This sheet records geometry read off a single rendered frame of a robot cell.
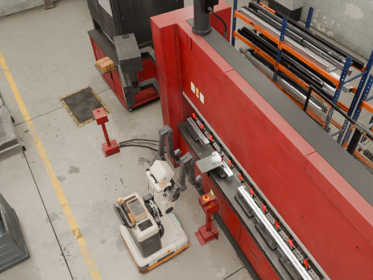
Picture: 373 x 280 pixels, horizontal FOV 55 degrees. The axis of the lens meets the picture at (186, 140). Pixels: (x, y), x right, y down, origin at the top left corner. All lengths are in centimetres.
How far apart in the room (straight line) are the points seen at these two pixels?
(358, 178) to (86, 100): 512
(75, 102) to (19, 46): 249
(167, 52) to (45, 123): 317
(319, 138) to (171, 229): 239
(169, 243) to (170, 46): 224
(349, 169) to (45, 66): 641
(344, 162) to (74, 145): 438
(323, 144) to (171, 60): 205
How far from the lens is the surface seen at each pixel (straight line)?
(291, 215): 314
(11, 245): 470
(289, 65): 539
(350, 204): 242
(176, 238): 441
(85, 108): 653
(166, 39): 389
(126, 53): 412
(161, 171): 358
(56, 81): 735
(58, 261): 492
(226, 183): 408
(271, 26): 547
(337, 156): 262
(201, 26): 361
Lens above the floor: 420
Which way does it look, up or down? 48 degrees down
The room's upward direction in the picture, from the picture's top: 4 degrees counter-clockwise
